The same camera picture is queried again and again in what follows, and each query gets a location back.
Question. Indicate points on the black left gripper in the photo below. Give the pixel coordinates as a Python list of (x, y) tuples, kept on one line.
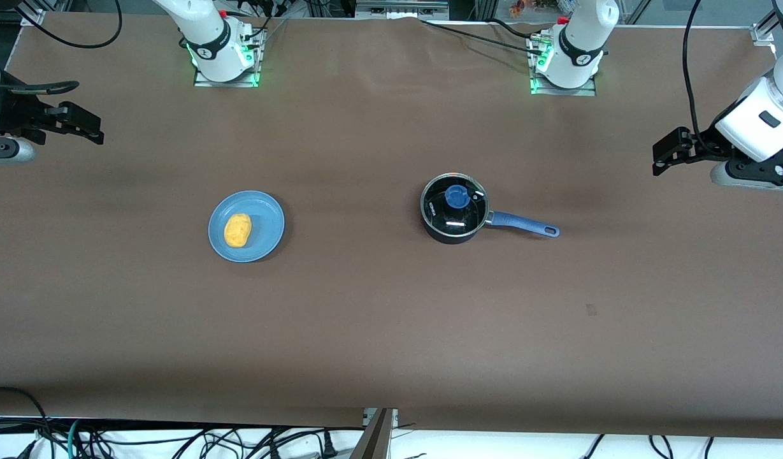
[(702, 145)]

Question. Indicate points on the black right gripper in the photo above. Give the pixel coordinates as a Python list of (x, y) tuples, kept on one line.
[(20, 116)]

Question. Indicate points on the yellow potato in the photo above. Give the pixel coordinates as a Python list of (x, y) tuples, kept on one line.
[(237, 231)]

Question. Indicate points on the glass lid with blue knob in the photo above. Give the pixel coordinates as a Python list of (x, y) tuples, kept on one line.
[(455, 204)]

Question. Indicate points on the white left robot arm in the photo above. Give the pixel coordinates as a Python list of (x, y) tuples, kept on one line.
[(582, 44)]

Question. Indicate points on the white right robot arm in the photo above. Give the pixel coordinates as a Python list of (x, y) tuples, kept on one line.
[(206, 38)]

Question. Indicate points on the orange background objects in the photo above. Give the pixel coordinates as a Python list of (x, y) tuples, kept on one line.
[(531, 5)]

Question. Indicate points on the blue round plate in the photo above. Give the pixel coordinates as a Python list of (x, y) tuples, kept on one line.
[(264, 226)]

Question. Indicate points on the grey metal box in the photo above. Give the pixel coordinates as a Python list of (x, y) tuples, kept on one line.
[(401, 7)]

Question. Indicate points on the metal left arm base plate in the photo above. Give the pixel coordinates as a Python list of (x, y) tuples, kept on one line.
[(589, 89)]

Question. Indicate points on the aluminium corner bracket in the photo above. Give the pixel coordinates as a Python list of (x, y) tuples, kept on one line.
[(764, 34), (33, 18)]

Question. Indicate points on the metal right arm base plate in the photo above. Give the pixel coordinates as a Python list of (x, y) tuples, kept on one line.
[(248, 70)]

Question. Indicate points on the aluminium profile post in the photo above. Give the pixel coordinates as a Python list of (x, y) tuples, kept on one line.
[(375, 437)]

